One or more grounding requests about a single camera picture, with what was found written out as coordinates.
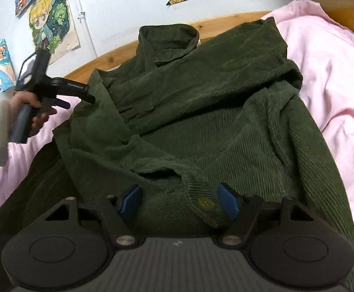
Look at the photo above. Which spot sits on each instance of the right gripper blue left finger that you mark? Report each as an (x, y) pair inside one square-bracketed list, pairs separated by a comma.
[(117, 213)]

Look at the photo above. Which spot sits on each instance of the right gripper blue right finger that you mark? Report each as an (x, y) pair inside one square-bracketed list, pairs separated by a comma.
[(242, 210)]

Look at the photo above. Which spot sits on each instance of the person's left hand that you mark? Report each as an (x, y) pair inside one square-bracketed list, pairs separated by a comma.
[(27, 116)]

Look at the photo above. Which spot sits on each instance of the blue orange anime poster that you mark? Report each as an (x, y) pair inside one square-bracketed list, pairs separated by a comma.
[(7, 76)]

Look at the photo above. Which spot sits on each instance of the blond anime character poster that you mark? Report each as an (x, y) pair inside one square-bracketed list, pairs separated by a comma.
[(53, 29)]

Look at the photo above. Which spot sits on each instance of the pink bed sheet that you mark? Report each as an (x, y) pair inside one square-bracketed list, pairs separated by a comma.
[(332, 76)]

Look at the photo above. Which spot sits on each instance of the white wall conduit pipe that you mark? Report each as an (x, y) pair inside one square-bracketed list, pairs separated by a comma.
[(81, 16)]

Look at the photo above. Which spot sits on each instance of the wooden bed frame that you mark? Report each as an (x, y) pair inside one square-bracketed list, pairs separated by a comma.
[(159, 45)]

